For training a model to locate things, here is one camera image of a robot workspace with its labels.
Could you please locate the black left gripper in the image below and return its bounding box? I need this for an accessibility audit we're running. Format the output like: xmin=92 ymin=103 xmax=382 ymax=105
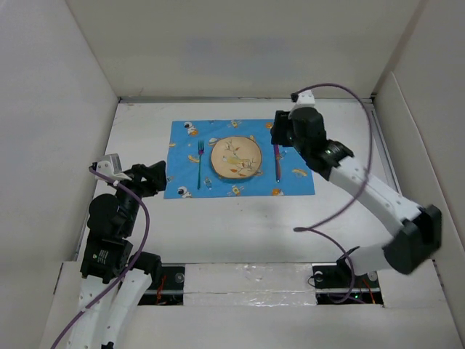
xmin=109 ymin=159 xmax=165 ymax=235

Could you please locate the iridescent knife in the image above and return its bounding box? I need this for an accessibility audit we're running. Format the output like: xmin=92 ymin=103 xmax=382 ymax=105
xmin=273 ymin=144 xmax=281 ymax=182

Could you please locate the beige bird-pattern plate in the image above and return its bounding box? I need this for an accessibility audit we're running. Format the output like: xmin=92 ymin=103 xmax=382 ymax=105
xmin=210 ymin=136 xmax=262 ymax=180

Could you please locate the blue space-print cloth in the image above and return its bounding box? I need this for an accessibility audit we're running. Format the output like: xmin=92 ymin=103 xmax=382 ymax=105
xmin=164 ymin=119 xmax=315 ymax=199

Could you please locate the iridescent fork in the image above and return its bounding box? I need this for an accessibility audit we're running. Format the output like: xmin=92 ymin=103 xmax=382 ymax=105
xmin=197 ymin=140 xmax=204 ymax=190

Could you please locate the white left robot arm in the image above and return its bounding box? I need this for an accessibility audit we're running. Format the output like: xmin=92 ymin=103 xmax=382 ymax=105
xmin=52 ymin=154 xmax=167 ymax=348

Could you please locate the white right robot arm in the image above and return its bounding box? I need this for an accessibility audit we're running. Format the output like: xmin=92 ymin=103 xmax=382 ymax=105
xmin=270 ymin=107 xmax=442 ymax=286

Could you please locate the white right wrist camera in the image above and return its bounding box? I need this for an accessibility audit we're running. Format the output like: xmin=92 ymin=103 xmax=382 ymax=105
xmin=291 ymin=89 xmax=315 ymax=108

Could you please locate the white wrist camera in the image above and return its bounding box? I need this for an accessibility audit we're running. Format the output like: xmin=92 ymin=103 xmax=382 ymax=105
xmin=291 ymin=89 xmax=315 ymax=108
xmin=89 ymin=153 xmax=129 ymax=183

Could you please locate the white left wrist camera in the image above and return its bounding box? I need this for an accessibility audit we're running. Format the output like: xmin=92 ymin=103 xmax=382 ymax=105
xmin=89 ymin=153 xmax=129 ymax=183

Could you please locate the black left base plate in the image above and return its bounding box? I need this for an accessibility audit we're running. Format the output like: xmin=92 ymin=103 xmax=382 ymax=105
xmin=139 ymin=264 xmax=185 ymax=306

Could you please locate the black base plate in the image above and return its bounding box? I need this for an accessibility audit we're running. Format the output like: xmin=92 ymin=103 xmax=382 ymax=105
xmin=139 ymin=264 xmax=185 ymax=306
xmin=307 ymin=262 xmax=384 ymax=305

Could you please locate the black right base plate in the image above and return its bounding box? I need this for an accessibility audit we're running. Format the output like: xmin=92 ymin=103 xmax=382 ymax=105
xmin=307 ymin=262 xmax=384 ymax=305

